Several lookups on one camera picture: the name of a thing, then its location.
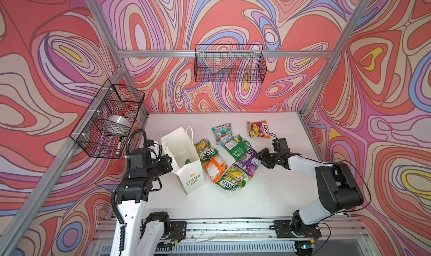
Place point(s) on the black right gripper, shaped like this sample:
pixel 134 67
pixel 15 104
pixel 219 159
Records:
pixel 262 155

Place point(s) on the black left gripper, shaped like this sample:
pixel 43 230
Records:
pixel 165 163

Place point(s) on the white paper bag with flowers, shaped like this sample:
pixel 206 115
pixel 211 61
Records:
pixel 179 146

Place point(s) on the purple Fox's candy bag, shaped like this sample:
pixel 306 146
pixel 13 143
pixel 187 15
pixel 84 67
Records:
pixel 249 162

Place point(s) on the orange Fox's fruits candy bag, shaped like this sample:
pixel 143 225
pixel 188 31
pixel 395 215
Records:
pixel 258 129

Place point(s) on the yellow-green fox's candy bag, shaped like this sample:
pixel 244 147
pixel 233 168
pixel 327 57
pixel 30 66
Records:
pixel 234 179
pixel 205 150

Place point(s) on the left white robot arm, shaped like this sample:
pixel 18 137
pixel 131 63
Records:
pixel 135 236

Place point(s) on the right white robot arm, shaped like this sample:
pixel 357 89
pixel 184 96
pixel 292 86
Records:
pixel 337 188

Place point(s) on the orange snack bag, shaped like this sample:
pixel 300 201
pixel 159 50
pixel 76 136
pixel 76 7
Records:
pixel 215 167

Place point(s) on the teal Fox's candy bag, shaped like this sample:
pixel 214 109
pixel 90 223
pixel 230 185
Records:
pixel 222 133

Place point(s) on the silver tape roll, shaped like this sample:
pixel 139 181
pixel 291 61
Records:
pixel 120 120

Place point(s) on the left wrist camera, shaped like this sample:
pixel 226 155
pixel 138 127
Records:
pixel 155 149

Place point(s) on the black wire basket left wall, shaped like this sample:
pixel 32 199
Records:
pixel 95 134

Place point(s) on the black wire basket wall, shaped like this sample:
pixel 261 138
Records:
pixel 95 134
pixel 233 63

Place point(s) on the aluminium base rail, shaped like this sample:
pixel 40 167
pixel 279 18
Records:
pixel 339 235

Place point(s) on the black wire basket back wall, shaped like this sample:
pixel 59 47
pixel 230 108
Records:
pixel 233 63

